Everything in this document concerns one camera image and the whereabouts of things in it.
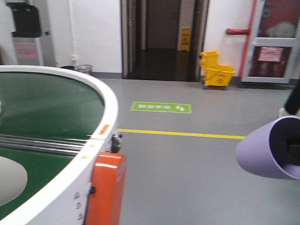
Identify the green floor sticker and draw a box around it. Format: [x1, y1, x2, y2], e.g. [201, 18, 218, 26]
[130, 101, 192, 114]

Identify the wire mesh waste bin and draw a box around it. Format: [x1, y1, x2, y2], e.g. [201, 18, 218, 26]
[77, 64, 93, 75]

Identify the black water dispenser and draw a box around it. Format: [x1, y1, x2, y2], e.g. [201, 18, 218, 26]
[5, 0, 55, 67]

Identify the white outer conveyor rim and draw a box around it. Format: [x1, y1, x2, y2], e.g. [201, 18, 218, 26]
[0, 65, 123, 225]

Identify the purple plastic cup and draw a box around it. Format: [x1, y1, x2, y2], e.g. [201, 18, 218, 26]
[236, 116, 300, 180]

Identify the orange motor cover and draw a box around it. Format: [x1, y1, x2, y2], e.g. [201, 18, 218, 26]
[84, 152, 127, 225]

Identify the fire hose cabinet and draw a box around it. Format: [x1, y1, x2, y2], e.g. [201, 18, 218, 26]
[240, 0, 300, 83]

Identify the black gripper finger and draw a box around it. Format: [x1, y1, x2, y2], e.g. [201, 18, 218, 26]
[279, 85, 300, 117]
[286, 138, 300, 165]

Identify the yellow mop bucket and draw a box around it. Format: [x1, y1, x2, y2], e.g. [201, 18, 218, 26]
[199, 51, 236, 90]

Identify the beige plastic cup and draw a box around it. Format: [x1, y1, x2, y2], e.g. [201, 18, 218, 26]
[0, 157, 28, 206]

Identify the steel conveyor rollers right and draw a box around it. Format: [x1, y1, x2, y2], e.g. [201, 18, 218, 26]
[0, 134, 85, 157]

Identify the green circular conveyor belt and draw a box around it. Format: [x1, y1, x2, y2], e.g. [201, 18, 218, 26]
[0, 72, 104, 218]

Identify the red fire pipe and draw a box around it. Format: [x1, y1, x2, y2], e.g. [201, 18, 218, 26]
[226, 0, 258, 77]

